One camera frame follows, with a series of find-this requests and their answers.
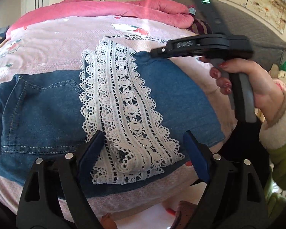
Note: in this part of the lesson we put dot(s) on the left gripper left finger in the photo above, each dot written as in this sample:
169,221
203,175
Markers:
87,154

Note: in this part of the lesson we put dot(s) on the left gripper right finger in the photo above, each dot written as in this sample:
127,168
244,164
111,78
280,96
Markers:
200,156

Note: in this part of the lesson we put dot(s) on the blue denim pants lace trim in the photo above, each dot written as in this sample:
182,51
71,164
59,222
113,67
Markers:
143,105

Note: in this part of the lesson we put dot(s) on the right forearm green sleeve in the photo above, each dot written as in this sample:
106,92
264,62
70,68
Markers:
273,138

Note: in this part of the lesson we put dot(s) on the right hand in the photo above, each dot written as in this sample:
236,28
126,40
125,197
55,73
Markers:
268,97

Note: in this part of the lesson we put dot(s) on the striped pillow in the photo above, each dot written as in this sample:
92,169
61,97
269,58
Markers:
200,27

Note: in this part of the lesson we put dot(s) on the grey quilted headboard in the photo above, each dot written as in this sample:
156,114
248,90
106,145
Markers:
262,21

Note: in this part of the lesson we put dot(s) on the pile of clothes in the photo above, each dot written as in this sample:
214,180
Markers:
278,74

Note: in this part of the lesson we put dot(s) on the pink quilt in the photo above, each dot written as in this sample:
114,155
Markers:
165,11

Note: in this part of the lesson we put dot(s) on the pink strawberry print bedsheet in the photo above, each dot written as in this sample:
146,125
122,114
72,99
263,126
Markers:
58,44

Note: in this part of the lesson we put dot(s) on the black camera box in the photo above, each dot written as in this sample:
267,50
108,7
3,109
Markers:
211,15

